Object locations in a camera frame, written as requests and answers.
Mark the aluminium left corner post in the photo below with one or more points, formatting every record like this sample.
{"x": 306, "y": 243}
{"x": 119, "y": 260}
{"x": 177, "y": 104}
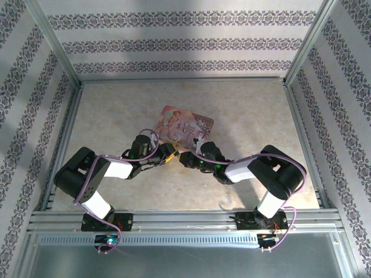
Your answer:
{"x": 52, "y": 40}

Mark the aluminium left frame rail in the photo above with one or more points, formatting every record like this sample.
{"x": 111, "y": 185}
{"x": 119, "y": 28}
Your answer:
{"x": 63, "y": 144}

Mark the grey metal sheet panel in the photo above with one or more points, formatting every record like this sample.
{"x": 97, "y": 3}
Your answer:
{"x": 179, "y": 263}

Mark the aluminium front frame rail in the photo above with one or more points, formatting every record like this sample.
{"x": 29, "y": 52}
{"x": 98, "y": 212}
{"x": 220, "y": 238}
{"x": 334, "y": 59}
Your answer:
{"x": 179, "y": 220}

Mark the aluminium corner post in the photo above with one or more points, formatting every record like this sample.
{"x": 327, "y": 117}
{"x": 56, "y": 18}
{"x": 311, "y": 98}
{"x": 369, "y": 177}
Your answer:
{"x": 52, "y": 40}
{"x": 310, "y": 40}

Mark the aluminium right frame rail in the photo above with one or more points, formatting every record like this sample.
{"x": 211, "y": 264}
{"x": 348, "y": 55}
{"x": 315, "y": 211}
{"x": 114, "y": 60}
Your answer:
{"x": 307, "y": 144}

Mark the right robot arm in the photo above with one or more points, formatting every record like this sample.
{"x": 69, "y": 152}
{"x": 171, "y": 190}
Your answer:
{"x": 278, "y": 176}

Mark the aluminium frame rail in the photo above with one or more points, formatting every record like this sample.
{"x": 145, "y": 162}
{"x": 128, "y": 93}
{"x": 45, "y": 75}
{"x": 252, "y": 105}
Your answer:
{"x": 179, "y": 220}
{"x": 179, "y": 80}
{"x": 307, "y": 144}
{"x": 63, "y": 144}

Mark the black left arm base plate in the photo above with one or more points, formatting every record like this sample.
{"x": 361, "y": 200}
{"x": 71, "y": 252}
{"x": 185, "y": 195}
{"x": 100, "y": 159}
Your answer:
{"x": 124, "y": 221}

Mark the aluminium right corner post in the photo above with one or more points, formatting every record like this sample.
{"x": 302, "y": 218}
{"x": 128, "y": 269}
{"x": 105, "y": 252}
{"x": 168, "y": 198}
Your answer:
{"x": 310, "y": 40}

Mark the aluminium rear frame rail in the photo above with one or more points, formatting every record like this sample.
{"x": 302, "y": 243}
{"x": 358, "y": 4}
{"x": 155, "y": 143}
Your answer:
{"x": 179, "y": 80}

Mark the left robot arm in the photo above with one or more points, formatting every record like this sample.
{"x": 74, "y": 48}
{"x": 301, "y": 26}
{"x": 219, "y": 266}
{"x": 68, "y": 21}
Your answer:
{"x": 87, "y": 179}

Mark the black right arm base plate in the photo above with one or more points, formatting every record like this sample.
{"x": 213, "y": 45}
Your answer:
{"x": 245, "y": 221}

